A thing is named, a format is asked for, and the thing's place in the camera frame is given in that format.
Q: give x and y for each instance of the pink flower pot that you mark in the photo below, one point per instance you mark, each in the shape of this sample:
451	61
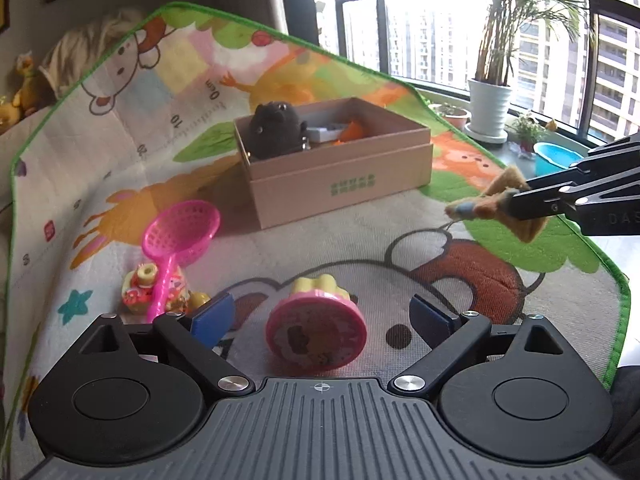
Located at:
455	117

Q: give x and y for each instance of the tan felt toy with blue tip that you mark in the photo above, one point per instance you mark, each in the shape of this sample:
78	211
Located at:
482	206

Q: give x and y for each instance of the pink plastic net scoop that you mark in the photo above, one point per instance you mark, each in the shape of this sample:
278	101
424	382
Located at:
182	230

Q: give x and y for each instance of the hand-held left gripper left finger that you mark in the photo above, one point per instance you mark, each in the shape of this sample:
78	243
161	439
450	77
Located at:
212	320

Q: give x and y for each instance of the small yellow toy piece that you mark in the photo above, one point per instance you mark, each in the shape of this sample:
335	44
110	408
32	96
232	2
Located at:
200	301

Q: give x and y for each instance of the large orange plastic shell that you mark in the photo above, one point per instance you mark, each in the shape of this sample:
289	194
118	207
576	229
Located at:
354	130

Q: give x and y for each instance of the white plant pot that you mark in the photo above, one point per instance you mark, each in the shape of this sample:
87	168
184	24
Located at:
490	110

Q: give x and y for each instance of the tall green potted plant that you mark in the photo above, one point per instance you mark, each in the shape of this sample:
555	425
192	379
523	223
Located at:
520	15

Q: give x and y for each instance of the colourful cartoon play mat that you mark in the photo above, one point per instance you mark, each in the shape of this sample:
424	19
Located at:
150	120

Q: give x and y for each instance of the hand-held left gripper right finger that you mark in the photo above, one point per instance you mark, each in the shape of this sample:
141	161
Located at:
432	322

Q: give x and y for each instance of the pink and yellow cupcake toy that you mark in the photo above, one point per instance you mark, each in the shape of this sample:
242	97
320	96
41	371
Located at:
315	330

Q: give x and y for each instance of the black window frame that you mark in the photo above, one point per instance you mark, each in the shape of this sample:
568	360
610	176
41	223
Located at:
350	35

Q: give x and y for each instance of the small leafy plant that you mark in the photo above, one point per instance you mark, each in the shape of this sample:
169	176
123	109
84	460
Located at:
527	130

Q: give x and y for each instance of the blue plastic basin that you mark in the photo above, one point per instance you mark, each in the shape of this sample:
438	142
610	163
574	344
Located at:
557	157

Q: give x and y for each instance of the pink cardboard box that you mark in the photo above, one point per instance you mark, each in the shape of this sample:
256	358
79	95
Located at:
340	185

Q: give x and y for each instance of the beige sofa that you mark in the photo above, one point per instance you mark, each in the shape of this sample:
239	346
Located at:
10	160

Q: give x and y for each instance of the yellow duck plush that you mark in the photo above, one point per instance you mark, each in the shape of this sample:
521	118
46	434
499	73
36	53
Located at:
30	85

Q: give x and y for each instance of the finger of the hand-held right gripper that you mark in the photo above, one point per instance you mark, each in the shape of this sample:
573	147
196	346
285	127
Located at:
600	160
550	202

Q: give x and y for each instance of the black plush toy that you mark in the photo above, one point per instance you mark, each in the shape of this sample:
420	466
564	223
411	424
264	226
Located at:
275	130

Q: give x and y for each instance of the pale fluffy plush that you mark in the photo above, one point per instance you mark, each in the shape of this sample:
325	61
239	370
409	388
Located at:
85	45

